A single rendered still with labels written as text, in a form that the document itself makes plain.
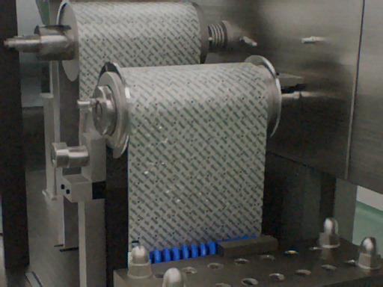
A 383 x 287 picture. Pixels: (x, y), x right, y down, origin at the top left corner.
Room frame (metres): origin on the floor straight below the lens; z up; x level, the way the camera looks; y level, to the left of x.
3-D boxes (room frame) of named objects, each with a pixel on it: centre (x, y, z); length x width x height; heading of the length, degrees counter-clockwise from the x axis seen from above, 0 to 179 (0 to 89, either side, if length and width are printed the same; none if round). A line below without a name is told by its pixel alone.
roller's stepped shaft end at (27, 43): (1.22, 0.22, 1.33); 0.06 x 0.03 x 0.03; 112
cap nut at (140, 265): (0.90, 0.00, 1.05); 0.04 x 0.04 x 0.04
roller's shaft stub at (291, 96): (1.13, -0.22, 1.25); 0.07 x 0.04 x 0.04; 112
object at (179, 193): (1.01, -0.09, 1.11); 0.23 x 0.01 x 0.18; 112
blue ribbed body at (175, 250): (0.99, -0.10, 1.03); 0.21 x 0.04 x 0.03; 112
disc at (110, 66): (1.02, 0.05, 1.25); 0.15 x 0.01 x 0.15; 22
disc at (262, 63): (1.12, -0.19, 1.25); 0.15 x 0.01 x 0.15; 22
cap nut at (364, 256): (0.94, -0.34, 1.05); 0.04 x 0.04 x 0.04
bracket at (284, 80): (1.14, -0.23, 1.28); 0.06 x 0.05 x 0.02; 112
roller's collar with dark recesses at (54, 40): (1.25, 0.16, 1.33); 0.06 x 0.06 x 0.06; 22
